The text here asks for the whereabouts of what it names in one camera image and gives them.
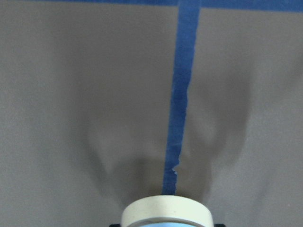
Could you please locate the blue bell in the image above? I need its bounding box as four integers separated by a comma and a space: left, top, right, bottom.
121, 195, 214, 227

